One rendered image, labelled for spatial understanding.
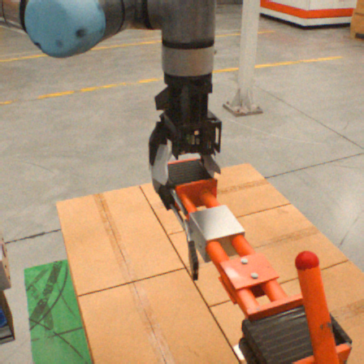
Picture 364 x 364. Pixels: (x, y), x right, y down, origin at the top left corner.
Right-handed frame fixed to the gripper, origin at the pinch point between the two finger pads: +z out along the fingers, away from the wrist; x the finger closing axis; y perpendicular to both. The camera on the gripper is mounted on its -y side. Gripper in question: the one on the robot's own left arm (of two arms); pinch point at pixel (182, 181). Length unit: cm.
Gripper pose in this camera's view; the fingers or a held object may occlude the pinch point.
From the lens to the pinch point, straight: 71.0
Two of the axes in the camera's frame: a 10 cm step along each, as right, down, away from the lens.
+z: 0.0, 8.4, 5.4
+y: 3.2, 5.1, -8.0
